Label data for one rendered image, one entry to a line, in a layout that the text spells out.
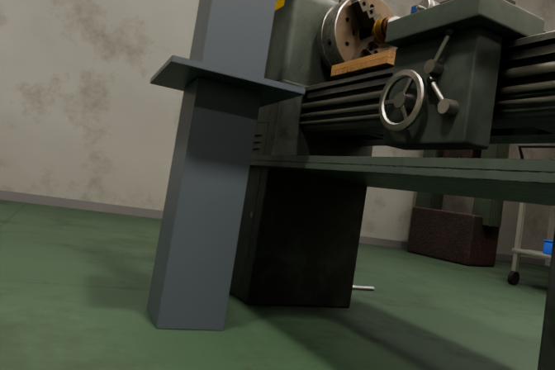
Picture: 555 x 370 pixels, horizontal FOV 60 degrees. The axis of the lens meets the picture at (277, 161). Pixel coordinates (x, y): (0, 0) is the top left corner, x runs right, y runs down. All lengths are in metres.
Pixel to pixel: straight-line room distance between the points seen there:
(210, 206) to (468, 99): 0.77
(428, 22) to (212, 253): 0.86
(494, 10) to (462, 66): 0.13
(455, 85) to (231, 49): 0.67
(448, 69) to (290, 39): 0.87
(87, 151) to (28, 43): 1.05
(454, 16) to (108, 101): 3.92
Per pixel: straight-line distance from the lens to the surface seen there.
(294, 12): 1.96
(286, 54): 1.91
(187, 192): 1.42
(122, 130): 4.74
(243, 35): 1.51
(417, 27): 1.26
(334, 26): 1.86
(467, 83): 1.15
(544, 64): 1.17
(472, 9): 1.15
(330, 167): 1.40
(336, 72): 1.71
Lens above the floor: 0.44
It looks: 3 degrees up
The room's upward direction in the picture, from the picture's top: 9 degrees clockwise
